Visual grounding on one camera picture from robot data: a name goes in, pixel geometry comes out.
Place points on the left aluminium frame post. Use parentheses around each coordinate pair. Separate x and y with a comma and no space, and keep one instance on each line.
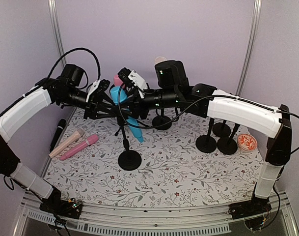
(58,37)

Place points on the orange patterned small bowl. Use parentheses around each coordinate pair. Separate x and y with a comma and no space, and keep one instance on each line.
(246,142)

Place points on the floral table mat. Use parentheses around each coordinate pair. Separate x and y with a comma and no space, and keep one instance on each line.
(173,172)

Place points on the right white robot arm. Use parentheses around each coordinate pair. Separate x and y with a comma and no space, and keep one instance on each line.
(209,102)

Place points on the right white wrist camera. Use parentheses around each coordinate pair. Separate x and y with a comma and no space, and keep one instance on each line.
(132,79)

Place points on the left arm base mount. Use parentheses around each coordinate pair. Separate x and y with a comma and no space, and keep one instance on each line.
(70,208)

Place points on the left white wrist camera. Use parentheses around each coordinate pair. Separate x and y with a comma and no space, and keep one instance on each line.
(99,86)

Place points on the black tripod shock-mount stand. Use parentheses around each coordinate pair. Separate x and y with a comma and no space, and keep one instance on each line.
(121,123)

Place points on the black microphone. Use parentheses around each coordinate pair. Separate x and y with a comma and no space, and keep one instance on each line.
(61,125)

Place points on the aluminium frame post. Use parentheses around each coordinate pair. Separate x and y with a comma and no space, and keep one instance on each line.
(250,45)
(58,37)

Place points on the beige microphone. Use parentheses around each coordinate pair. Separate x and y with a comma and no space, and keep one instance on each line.
(71,139)
(159,59)

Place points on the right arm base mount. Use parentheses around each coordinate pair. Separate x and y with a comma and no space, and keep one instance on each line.
(248,208)

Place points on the short pink microphone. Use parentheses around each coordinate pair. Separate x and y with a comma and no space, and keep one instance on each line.
(87,142)

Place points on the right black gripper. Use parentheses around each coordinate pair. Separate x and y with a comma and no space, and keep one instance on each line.
(134,103)

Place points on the front aluminium rail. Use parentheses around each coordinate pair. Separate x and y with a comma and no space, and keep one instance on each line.
(212,220)

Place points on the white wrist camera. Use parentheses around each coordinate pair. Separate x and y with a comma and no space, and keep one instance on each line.
(132,79)
(99,86)

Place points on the right aluminium frame post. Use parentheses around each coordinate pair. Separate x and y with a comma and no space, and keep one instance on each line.
(250,45)

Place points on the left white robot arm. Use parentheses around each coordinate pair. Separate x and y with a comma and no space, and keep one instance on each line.
(39,97)

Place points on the tall pink microphone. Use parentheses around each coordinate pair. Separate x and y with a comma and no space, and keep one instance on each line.
(117,81)

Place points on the round stand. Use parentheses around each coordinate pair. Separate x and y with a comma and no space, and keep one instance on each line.
(227,145)
(206,143)
(128,160)
(221,129)
(160,121)

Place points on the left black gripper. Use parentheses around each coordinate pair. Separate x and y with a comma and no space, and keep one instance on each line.
(95,103)

